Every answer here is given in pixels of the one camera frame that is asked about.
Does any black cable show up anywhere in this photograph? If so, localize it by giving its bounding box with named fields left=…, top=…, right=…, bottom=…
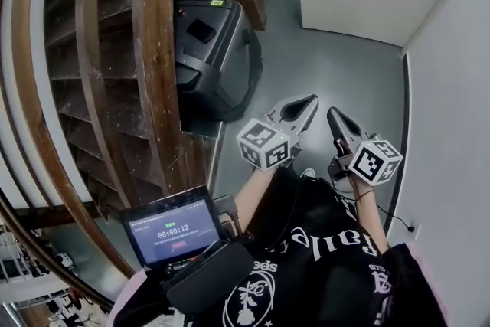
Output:
left=298, top=175, right=415, bottom=233

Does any grey monitor mount bracket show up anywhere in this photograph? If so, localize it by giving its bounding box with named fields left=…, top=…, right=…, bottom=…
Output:
left=211, top=194, right=247, bottom=242

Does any person's right forearm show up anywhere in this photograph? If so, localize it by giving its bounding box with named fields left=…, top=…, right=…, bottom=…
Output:
left=346, top=176, right=392, bottom=258

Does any curved wooden handrail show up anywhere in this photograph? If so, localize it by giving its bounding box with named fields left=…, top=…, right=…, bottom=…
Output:
left=0, top=0, right=135, bottom=313

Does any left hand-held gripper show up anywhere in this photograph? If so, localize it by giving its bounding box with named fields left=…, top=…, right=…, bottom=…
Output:
left=236, top=93, right=320, bottom=172

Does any dark wooden staircase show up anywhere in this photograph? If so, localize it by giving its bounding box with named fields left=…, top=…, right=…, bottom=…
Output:
left=38, top=0, right=269, bottom=221

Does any black padded shoulder strap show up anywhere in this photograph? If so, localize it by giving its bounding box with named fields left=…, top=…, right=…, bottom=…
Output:
left=165, top=240, right=256, bottom=316

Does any black smartphone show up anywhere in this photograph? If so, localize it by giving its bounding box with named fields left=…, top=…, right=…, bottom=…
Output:
left=185, top=18, right=218, bottom=44

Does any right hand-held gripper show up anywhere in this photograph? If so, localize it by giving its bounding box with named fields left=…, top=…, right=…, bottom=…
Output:
left=326, top=107, right=404, bottom=188

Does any white shelving rack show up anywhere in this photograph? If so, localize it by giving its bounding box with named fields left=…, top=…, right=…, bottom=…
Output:
left=0, top=229, right=39, bottom=286

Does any black display monitor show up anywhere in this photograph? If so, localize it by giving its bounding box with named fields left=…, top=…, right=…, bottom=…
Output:
left=121, top=185, right=226, bottom=270

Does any person's left forearm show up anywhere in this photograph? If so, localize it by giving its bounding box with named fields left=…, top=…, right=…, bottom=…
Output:
left=232, top=167, right=277, bottom=233

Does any black printed shirt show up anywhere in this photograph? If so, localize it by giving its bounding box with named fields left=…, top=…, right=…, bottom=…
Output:
left=108, top=165, right=442, bottom=327

